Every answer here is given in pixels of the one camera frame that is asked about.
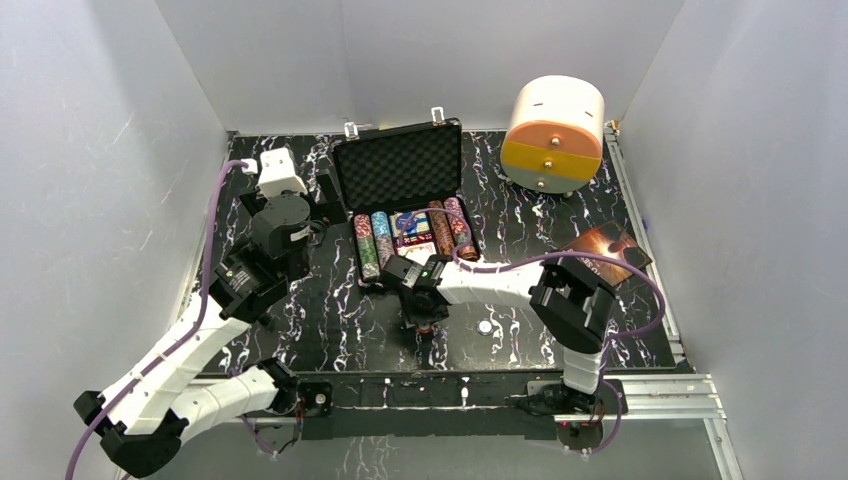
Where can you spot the dark sunburst cover book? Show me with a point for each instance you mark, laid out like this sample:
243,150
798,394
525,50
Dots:
612,241

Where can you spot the brown orange chip row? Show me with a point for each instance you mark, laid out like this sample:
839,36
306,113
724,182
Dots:
441,228

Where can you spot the blue playing card deck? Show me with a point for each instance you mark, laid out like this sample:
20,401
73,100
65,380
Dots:
424,227

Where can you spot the blue orange chip row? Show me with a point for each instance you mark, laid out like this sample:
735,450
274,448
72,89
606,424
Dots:
384,241

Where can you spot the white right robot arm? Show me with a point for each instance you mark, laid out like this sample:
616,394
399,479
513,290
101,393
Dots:
572,302

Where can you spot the blue small blind button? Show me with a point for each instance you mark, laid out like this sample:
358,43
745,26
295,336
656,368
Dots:
407,224

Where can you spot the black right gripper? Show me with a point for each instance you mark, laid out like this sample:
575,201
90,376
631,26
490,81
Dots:
413,316

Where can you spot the black poker chip case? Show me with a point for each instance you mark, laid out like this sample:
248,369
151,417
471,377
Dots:
401,168

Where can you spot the pink green chip row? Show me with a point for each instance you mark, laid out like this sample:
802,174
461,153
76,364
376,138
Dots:
461,233

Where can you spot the aluminium frame rail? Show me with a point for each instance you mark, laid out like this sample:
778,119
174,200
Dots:
533,404

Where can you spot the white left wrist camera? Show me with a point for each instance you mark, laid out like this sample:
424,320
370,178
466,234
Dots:
276,173

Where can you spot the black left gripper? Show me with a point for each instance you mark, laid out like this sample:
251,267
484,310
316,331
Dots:
324,192

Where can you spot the white orange yellow drawer cabinet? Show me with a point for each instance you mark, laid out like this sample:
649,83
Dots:
554,142

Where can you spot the red playing card deck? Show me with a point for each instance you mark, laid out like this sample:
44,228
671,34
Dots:
419,253

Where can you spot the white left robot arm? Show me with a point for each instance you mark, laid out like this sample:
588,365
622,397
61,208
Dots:
144,419

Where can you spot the blue white poker chip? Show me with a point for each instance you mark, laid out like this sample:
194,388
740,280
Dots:
485,327

